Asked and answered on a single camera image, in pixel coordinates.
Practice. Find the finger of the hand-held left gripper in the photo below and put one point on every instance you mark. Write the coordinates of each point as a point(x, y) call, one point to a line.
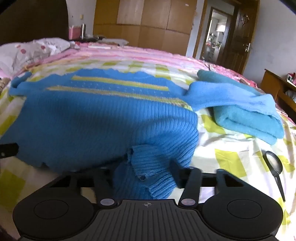
point(8, 150)

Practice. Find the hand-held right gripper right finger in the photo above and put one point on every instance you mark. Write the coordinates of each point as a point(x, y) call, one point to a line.
point(178, 176)

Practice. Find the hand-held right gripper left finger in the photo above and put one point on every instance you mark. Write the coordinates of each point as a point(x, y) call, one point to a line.
point(101, 183)

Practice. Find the blue knit sweater yellow stripes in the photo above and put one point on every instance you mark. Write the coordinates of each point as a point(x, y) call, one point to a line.
point(92, 120)

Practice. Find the green checkered bed sheet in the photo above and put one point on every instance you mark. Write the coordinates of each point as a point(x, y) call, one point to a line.
point(231, 160)

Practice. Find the folded teal fleece garment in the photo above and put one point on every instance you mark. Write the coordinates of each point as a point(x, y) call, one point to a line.
point(249, 125)

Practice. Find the black magnifying glass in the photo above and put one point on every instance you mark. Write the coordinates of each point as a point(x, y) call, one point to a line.
point(273, 162)

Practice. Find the grey pillow with pink dots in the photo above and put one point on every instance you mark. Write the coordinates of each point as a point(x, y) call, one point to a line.
point(27, 53)

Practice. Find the pink floral quilt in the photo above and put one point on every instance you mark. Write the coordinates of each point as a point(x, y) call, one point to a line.
point(231, 71)

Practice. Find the pink striped blanket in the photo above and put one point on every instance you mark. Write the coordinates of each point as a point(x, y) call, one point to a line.
point(138, 54)

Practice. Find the wooden cabinet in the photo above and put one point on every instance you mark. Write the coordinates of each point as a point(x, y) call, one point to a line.
point(270, 83)

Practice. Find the dark wooden headboard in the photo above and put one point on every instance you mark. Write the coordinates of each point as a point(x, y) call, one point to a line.
point(34, 20)

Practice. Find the pink box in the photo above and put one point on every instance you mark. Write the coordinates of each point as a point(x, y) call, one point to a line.
point(74, 33)

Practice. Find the flat white book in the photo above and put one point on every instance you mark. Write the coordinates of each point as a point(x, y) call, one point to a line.
point(99, 47)

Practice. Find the dark nightstand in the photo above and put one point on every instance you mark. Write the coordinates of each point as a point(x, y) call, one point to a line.
point(89, 39)

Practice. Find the steel bottle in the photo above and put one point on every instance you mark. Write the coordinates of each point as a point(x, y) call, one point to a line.
point(83, 30)

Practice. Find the white cloth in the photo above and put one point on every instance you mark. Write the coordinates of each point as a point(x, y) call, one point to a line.
point(115, 41)

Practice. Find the dark wooden door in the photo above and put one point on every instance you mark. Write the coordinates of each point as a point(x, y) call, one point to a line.
point(242, 46)

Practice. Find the wooden wardrobe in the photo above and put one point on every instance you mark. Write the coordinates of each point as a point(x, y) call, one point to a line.
point(152, 23)

